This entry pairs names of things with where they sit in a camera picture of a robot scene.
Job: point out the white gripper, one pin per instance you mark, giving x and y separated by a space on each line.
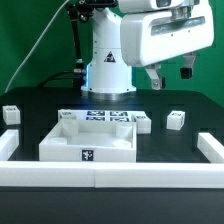
152 31

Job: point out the white square table top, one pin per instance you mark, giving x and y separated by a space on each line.
90 141

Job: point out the white U-shaped obstacle wall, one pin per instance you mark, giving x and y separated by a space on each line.
103 175

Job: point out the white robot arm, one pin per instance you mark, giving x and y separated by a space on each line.
108 76

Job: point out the tag marker sheet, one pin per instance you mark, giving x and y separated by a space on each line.
103 115

